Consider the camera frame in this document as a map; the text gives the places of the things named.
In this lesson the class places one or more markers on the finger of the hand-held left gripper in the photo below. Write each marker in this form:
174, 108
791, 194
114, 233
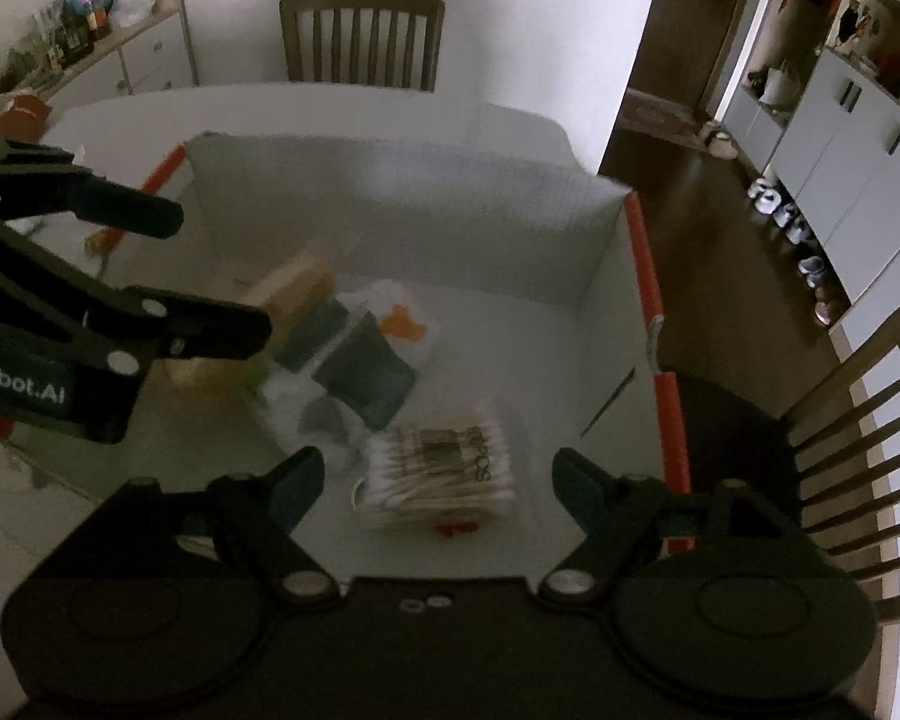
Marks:
217, 330
135, 210

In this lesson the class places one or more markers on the tan wooden block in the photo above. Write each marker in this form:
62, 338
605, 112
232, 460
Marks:
300, 285

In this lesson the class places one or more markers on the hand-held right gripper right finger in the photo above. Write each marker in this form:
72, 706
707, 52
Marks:
574, 491

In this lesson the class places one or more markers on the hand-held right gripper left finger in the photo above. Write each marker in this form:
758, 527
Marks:
300, 476

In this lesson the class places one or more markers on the white sideboard wooden top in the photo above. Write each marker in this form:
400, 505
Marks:
157, 52

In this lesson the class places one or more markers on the clear plastic bag dark contents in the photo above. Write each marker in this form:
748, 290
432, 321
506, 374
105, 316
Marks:
367, 375

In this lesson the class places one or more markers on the patterned doormat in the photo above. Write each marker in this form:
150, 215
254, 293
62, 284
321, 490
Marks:
660, 116

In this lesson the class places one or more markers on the white wall cabinet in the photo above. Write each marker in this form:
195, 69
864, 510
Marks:
855, 157

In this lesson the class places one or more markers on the white plant pot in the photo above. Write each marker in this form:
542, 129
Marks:
778, 86

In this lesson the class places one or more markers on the white slippers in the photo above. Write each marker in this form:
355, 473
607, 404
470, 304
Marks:
718, 139

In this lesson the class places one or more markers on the row of shoes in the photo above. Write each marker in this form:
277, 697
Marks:
795, 229

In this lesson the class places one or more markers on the brown wooden door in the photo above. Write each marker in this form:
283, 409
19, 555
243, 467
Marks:
690, 30

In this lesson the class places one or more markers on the cotton swab pack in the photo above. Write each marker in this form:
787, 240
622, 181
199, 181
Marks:
435, 472

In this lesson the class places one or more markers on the light wooden chair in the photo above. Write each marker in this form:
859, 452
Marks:
892, 345

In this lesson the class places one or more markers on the white cardboard box red edges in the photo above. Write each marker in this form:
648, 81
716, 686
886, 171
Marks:
420, 225

